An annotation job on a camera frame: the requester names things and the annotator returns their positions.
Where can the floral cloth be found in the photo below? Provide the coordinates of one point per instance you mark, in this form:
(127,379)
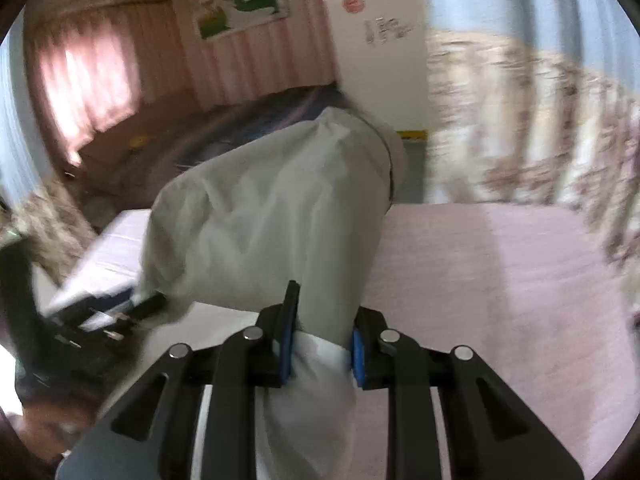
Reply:
(50,230)

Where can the pink window curtain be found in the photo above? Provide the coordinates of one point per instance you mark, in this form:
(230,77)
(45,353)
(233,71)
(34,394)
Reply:
(85,80)

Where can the olive and white jacket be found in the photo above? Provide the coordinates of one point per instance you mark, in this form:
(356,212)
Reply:
(270,220)

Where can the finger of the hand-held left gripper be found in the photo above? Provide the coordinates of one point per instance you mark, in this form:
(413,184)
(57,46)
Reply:
(147,307)

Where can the round red sticker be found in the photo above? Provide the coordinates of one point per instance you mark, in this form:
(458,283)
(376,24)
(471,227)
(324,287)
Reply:
(354,4)

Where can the striped blue purple blanket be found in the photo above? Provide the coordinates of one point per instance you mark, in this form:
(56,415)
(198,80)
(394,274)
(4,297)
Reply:
(225,130)

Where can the floral curtain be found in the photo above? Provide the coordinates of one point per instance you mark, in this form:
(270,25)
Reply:
(525,125)

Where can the small yellow item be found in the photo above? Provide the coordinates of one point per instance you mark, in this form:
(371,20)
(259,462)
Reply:
(137,141)

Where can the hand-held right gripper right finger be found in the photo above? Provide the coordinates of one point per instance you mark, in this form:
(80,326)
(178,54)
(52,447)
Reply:
(358,360)

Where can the pink bed sheet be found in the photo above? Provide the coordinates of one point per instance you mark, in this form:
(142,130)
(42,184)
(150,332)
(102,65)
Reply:
(490,300)

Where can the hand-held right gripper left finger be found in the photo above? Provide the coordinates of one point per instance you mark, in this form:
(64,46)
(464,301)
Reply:
(286,350)

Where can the green wall poster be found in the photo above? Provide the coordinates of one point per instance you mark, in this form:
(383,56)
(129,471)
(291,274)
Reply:
(240,5)

